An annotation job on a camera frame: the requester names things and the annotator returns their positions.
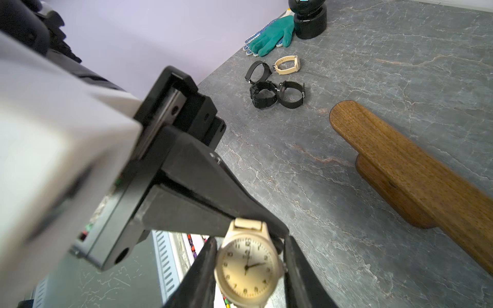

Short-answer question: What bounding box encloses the black round-face watch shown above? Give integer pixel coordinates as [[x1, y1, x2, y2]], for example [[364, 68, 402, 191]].
[[278, 81, 306, 109]]

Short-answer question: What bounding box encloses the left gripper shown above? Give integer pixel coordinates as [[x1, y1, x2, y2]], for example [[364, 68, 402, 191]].
[[70, 65, 289, 271]]

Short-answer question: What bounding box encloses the green work glove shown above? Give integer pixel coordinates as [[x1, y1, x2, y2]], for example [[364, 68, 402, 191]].
[[247, 15, 295, 57]]

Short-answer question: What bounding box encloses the white slotted cable duct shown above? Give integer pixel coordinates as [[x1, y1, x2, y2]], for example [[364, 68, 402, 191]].
[[151, 230, 181, 304]]

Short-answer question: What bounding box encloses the black ribbed plant pot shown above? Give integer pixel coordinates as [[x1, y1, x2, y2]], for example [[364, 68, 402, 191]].
[[288, 0, 327, 40]]

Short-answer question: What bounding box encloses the black thin band watch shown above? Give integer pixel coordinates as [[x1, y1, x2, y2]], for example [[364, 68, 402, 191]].
[[245, 60, 272, 85]]

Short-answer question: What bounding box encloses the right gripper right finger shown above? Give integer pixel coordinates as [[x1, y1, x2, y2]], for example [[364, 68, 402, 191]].
[[284, 236, 338, 308]]

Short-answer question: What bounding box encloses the beige band watch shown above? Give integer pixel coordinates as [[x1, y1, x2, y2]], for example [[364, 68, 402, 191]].
[[273, 55, 301, 76]]

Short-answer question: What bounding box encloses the blue dotted work glove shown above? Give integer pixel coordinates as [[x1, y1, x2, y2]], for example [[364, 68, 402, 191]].
[[243, 23, 272, 56]]

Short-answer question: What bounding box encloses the brown wooden watch stand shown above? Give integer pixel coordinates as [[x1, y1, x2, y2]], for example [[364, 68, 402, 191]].
[[329, 100, 492, 273]]

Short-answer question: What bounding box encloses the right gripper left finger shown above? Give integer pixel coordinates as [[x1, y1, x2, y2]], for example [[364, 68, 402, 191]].
[[163, 237, 218, 308]]

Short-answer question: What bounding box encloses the black chunky sport watch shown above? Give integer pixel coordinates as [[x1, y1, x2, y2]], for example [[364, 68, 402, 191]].
[[250, 81, 277, 109]]

